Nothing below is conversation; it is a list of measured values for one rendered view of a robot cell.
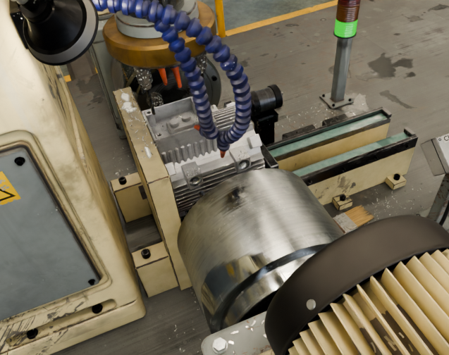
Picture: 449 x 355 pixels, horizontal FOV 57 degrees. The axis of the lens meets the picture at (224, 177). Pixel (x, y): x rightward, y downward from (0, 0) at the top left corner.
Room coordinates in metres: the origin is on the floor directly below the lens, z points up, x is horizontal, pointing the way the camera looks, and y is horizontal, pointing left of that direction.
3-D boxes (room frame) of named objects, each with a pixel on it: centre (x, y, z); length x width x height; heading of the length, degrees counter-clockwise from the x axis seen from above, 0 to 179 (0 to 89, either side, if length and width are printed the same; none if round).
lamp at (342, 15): (1.11, -0.39, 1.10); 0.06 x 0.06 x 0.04
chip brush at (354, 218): (0.59, -0.25, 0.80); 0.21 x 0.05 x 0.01; 113
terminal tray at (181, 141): (0.65, 0.07, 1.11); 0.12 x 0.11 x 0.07; 107
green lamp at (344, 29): (1.11, -0.39, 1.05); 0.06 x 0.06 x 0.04
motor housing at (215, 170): (0.66, 0.04, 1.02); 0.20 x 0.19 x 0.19; 107
